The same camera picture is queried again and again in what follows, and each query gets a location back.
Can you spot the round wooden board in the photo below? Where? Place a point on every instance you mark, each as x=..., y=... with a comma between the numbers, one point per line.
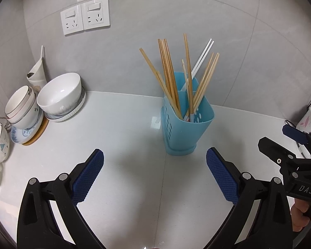
x=42, y=132

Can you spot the plain pale thin chopstick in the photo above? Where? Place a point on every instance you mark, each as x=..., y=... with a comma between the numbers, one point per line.
x=206, y=70
x=209, y=70

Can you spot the white bowl dark rim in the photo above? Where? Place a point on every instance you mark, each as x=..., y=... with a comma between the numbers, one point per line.
x=31, y=114
x=18, y=101

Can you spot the person's right hand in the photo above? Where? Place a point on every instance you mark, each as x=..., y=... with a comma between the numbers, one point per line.
x=299, y=216

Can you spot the white wall socket plate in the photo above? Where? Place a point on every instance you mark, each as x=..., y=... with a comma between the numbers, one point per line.
x=96, y=13
x=72, y=20

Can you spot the white ribbed plate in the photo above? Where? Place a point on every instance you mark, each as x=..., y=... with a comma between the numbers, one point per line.
x=72, y=111

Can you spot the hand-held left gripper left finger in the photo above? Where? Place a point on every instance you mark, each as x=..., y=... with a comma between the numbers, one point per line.
x=89, y=176

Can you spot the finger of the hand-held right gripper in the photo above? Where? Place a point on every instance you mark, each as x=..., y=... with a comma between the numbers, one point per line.
x=272, y=147
x=294, y=133

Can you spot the blue plastic utensil holder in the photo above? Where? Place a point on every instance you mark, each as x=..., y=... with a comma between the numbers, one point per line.
x=186, y=134

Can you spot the white stick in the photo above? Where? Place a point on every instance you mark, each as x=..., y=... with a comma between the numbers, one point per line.
x=42, y=51

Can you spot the large white bowl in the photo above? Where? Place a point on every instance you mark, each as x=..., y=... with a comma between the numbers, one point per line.
x=59, y=93

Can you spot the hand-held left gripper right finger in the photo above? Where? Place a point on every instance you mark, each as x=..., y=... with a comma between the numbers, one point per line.
x=221, y=176

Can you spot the white angled vase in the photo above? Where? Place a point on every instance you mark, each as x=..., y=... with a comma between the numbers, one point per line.
x=37, y=75

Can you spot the white patterned mug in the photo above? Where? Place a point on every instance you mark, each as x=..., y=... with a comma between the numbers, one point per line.
x=1, y=145

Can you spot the white floral rice cooker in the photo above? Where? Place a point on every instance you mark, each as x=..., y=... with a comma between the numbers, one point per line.
x=307, y=120

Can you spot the blue patterned white bowl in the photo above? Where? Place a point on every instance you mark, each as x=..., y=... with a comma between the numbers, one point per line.
x=26, y=134

